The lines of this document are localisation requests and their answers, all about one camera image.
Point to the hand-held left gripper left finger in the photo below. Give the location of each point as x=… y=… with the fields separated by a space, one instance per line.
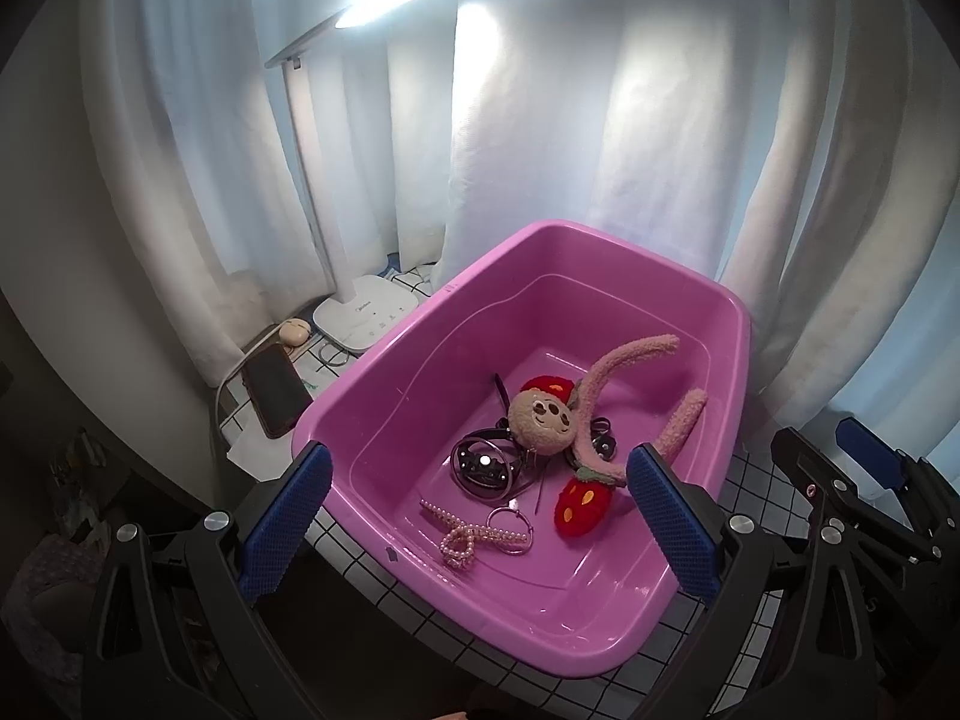
x=289 y=517

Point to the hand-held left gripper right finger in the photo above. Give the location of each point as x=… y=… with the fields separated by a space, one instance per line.
x=671 y=521

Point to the bubble wrap bag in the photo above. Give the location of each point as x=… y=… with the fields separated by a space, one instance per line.
x=49 y=615

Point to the black smartphone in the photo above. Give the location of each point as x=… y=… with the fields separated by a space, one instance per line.
x=277 y=394

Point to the silver metal bangle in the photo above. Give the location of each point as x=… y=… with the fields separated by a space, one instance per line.
x=512 y=510

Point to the white curtain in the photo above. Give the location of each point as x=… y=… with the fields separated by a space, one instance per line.
x=600 y=127

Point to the pearl hair claw clip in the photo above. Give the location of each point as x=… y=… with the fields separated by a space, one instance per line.
x=457 y=544

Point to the black digital wristwatch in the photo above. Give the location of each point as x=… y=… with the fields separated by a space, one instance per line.
x=484 y=465

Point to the white desk lamp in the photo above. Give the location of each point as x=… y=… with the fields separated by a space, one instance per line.
x=367 y=311

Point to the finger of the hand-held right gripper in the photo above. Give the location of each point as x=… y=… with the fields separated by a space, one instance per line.
x=847 y=495
x=874 y=457

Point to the pink plastic tub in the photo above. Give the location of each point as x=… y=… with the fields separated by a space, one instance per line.
x=600 y=615

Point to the beige earbud case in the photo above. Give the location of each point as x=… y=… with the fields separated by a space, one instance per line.
x=295 y=331

